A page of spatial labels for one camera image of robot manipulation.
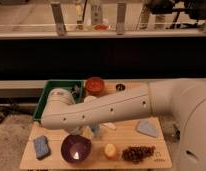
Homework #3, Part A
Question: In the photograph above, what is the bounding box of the green plastic tray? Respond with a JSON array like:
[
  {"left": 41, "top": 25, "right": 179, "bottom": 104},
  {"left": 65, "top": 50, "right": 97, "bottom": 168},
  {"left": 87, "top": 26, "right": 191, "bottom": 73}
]
[{"left": 33, "top": 80, "right": 84, "bottom": 122}]

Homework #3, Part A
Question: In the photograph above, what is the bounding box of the white plastic cup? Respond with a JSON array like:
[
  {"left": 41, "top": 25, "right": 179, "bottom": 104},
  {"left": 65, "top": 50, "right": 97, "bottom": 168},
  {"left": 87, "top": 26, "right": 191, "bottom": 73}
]
[{"left": 84, "top": 96, "right": 97, "bottom": 102}]

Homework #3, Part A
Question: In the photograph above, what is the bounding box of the blue sponge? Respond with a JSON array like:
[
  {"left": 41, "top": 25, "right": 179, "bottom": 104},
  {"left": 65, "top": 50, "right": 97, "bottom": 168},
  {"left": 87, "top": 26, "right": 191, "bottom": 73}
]
[{"left": 33, "top": 135, "right": 50, "bottom": 160}]

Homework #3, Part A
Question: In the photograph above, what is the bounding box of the light blue cloth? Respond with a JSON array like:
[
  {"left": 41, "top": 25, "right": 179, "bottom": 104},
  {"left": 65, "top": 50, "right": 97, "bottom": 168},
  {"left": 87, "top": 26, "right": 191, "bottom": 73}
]
[{"left": 136, "top": 120, "right": 158, "bottom": 138}]

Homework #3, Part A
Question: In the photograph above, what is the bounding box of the bunch of dark grapes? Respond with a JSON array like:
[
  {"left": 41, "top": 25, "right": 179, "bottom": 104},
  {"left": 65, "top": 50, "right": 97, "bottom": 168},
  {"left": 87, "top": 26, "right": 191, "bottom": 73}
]
[{"left": 122, "top": 146, "right": 155, "bottom": 163}]

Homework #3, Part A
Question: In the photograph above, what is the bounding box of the wooden folding table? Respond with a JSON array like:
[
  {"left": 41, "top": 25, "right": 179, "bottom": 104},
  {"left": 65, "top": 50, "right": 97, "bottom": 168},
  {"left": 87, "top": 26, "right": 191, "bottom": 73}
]
[{"left": 19, "top": 82, "right": 173, "bottom": 170}]

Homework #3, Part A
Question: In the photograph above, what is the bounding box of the small metal cup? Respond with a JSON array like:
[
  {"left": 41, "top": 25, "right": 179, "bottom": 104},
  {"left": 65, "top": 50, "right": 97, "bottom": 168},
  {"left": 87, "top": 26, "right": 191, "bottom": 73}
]
[{"left": 116, "top": 83, "right": 126, "bottom": 92}]

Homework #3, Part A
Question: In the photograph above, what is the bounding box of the purple bowl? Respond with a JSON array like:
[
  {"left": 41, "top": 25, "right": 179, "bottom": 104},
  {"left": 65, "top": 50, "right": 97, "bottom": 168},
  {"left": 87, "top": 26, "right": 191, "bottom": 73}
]
[{"left": 61, "top": 135, "right": 92, "bottom": 163}]

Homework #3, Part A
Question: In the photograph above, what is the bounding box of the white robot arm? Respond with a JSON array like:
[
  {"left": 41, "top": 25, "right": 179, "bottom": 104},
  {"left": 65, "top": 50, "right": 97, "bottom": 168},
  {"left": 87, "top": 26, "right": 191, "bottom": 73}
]
[{"left": 41, "top": 78, "right": 206, "bottom": 171}]

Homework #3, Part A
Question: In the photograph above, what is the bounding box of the red bowl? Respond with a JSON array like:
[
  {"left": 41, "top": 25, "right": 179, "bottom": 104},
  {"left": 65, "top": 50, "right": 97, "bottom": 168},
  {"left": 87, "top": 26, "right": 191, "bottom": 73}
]
[{"left": 85, "top": 77, "right": 105, "bottom": 94}]

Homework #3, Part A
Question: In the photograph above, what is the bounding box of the blue cup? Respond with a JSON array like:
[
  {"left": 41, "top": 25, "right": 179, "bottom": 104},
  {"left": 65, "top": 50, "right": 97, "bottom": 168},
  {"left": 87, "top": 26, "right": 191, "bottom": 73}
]
[{"left": 91, "top": 124, "right": 100, "bottom": 137}]

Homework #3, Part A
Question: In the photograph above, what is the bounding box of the orange fruit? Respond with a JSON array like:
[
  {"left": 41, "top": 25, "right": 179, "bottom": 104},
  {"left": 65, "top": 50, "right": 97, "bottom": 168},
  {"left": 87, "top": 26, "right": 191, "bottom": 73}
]
[{"left": 104, "top": 143, "right": 118, "bottom": 159}]

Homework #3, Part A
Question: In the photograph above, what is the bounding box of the black handled utensil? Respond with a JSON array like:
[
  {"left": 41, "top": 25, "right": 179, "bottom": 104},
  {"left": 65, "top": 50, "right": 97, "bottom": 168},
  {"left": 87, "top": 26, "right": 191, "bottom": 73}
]
[{"left": 71, "top": 85, "right": 80, "bottom": 99}]

